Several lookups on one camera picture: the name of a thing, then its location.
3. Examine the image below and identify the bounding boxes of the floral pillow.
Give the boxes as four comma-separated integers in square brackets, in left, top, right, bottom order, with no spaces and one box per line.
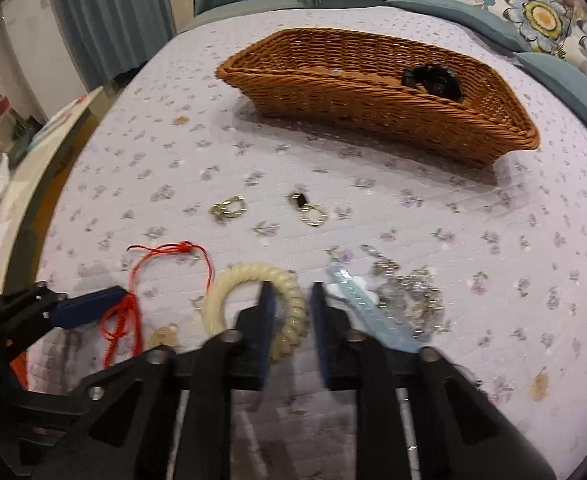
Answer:
[433,0,587,86]

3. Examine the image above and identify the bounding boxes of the cream spiral hair tie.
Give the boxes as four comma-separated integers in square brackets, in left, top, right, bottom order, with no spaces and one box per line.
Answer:
[202,261,308,361]

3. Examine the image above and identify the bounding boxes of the teal cushion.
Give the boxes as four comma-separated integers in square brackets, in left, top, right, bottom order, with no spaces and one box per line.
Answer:
[516,51,587,158]
[388,0,530,53]

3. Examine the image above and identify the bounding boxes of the beige desk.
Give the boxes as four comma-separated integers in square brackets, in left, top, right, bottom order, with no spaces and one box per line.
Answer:
[0,85,105,298]

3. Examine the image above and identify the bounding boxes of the red string bracelet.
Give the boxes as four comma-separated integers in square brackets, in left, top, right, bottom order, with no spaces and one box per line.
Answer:
[98,241,215,361]

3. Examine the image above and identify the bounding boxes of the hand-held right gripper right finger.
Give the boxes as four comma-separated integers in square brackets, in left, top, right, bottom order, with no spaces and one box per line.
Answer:
[309,281,557,480]

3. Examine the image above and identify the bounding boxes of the gold chain link earring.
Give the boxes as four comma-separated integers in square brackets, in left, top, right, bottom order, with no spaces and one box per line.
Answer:
[210,196,248,225]

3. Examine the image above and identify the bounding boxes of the black hair claw clip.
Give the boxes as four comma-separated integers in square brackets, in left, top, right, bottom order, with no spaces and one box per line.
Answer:
[401,63,463,104]

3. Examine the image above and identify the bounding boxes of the gold ring earring black clasp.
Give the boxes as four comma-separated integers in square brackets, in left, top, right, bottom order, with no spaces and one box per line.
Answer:
[288,192,329,228]

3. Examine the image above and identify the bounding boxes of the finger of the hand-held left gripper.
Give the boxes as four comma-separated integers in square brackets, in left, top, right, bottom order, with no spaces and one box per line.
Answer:
[0,282,128,361]

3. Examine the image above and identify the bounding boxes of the floral quilted bedspread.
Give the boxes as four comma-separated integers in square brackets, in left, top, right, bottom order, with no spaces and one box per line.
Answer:
[26,6,587,480]

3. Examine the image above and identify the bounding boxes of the brown wicker basket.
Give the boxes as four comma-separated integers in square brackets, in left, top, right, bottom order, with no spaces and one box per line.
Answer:
[216,27,541,167]

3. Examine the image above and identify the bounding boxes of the blue-grey curtain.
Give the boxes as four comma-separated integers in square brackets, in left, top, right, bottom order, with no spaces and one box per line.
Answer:
[42,0,299,92]

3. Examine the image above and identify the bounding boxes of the blue hair clip white flower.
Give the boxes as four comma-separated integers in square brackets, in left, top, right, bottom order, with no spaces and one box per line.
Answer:
[326,262,424,353]

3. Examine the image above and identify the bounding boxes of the small gold pendant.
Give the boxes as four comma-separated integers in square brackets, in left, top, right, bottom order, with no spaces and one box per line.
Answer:
[146,324,180,351]

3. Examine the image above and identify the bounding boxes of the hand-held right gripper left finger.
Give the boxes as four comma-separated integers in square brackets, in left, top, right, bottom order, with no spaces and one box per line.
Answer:
[31,280,279,480]

